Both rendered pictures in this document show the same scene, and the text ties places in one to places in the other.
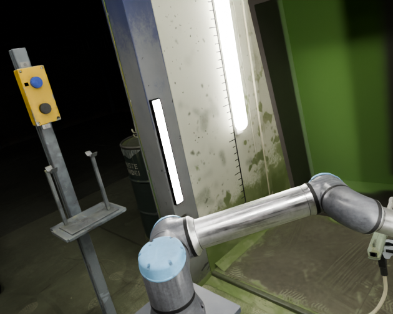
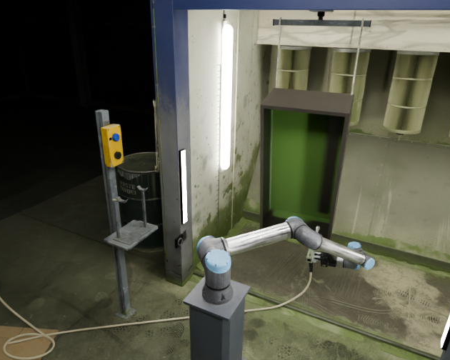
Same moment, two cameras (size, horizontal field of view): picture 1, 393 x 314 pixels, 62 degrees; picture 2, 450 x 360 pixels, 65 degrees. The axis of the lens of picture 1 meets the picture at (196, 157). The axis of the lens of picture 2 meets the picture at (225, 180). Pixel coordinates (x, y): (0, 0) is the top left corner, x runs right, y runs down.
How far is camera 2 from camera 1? 1.23 m
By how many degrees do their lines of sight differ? 20
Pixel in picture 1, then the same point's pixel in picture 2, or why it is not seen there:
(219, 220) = (241, 240)
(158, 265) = (221, 264)
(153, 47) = (186, 113)
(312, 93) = (280, 155)
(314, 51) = (286, 131)
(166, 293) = (221, 279)
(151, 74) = (182, 132)
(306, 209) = (286, 236)
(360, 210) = (313, 238)
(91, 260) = (121, 262)
